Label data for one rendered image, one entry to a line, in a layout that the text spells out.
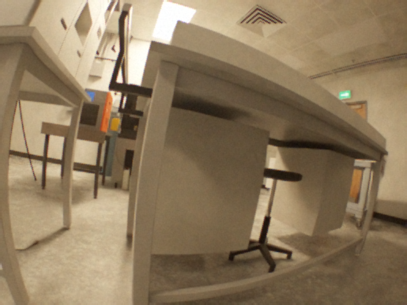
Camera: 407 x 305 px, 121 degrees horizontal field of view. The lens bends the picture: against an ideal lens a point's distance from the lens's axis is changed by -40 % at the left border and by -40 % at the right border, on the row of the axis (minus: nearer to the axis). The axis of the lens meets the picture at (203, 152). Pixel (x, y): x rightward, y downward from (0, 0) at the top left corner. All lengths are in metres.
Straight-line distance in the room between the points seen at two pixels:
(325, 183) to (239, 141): 0.78
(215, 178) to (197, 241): 0.30
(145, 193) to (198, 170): 0.35
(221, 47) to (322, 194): 1.16
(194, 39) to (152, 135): 0.28
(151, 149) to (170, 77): 0.19
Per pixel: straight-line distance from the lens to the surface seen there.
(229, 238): 0.96
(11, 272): 0.76
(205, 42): 0.55
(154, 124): 0.47
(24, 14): 0.68
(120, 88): 0.64
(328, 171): 1.43
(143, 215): 0.50
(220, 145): 0.82
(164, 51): 0.49
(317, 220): 1.46
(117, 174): 2.60
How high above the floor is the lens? 0.65
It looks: level
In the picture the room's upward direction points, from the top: 9 degrees clockwise
